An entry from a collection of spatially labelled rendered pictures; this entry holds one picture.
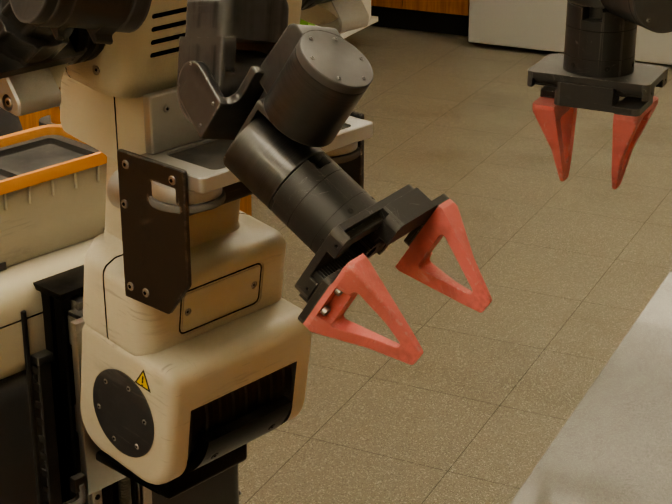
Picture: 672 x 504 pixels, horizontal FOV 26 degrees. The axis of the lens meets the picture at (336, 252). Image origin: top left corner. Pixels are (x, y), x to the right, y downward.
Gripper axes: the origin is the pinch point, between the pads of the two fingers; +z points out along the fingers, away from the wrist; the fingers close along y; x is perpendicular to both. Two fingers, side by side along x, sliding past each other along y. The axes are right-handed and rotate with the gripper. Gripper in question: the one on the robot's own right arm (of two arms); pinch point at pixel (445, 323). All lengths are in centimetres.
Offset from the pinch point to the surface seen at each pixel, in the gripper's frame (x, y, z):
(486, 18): 213, 439, -136
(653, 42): 178, 449, -77
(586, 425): 8.4, 13.9, 11.5
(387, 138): 206, 315, -106
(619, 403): 8.1, 18.7, 12.2
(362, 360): 157, 170, -37
